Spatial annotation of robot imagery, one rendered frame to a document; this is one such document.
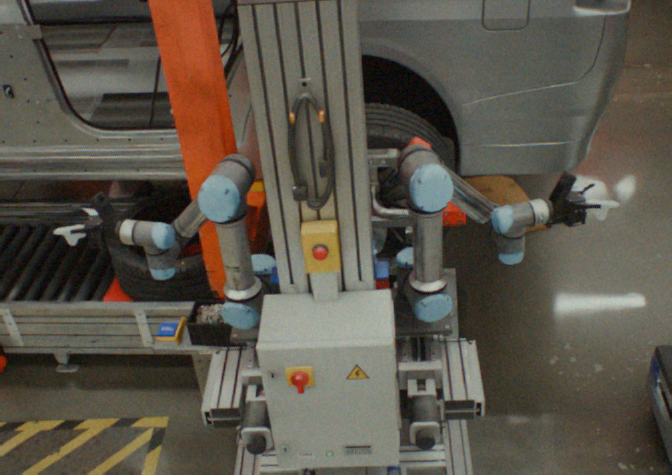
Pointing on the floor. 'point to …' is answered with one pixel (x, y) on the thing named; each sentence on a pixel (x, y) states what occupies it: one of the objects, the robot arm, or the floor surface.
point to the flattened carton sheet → (501, 192)
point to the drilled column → (202, 370)
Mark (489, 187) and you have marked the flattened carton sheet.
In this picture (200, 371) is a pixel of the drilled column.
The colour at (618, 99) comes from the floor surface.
